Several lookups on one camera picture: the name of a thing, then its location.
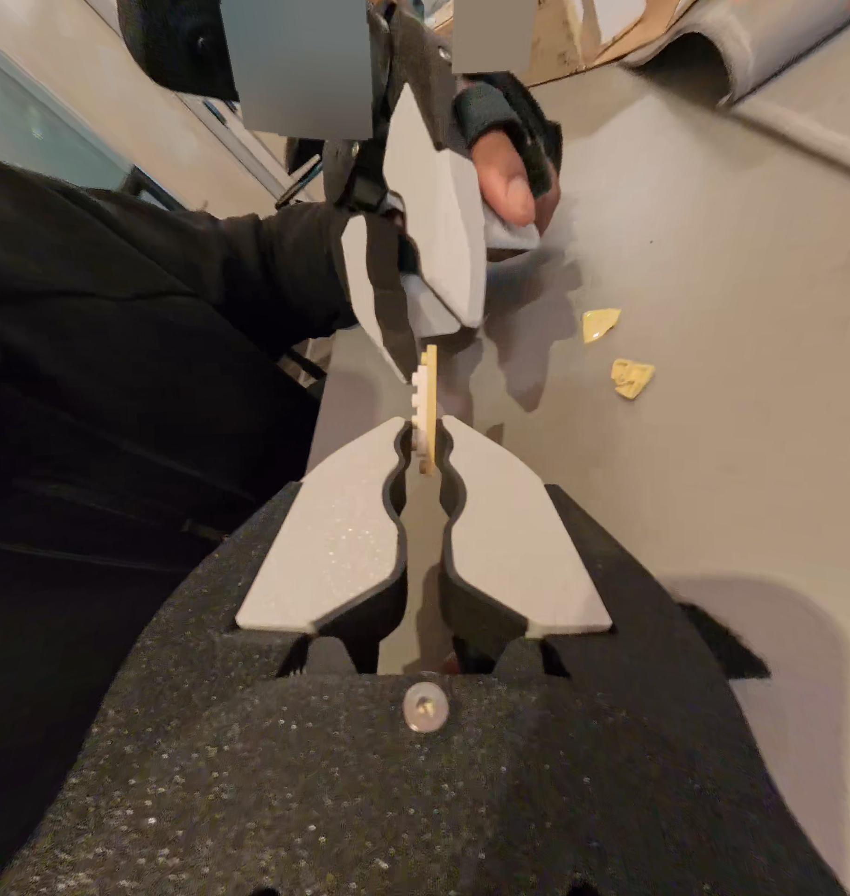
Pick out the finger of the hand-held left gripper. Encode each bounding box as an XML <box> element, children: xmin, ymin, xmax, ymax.
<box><xmin>339</xmin><ymin>210</ymin><xmax>420</xmax><ymax>385</ymax></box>
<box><xmin>381</xmin><ymin>83</ymin><xmax>489</xmax><ymax>338</ymax></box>

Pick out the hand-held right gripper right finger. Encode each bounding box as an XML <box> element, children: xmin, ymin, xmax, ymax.
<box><xmin>437</xmin><ymin>415</ymin><xmax>615</xmax><ymax>674</ymax></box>

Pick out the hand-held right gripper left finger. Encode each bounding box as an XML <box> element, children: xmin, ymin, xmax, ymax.
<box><xmin>234</xmin><ymin>416</ymin><xmax>413</xmax><ymax>674</ymax></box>

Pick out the tan half-round brick plate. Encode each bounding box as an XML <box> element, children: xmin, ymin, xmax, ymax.
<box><xmin>419</xmin><ymin>343</ymin><xmax>441</xmax><ymax>477</ymax></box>

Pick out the long white brick plate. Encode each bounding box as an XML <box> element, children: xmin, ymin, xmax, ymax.
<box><xmin>409</xmin><ymin>350</ymin><xmax>429</xmax><ymax>452</ymax></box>

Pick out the person's left forearm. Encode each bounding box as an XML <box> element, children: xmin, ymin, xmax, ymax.
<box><xmin>145</xmin><ymin>199</ymin><xmax>361</xmax><ymax>358</ymax></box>

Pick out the grey desk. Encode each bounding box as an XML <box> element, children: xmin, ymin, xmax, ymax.
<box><xmin>306</xmin><ymin>63</ymin><xmax>850</xmax><ymax>896</ymax></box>

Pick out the person's left hand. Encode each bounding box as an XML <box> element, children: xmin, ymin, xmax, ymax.
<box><xmin>474</xmin><ymin>132</ymin><xmax>562</xmax><ymax>238</ymax></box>

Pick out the tan wedge plate with clip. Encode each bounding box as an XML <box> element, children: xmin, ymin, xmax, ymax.
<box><xmin>610</xmin><ymin>358</ymin><xmax>657</xmax><ymax>401</ymax></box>

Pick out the person's black jacket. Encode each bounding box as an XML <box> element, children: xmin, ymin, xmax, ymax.
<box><xmin>0</xmin><ymin>153</ymin><xmax>328</xmax><ymax>869</ymax></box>

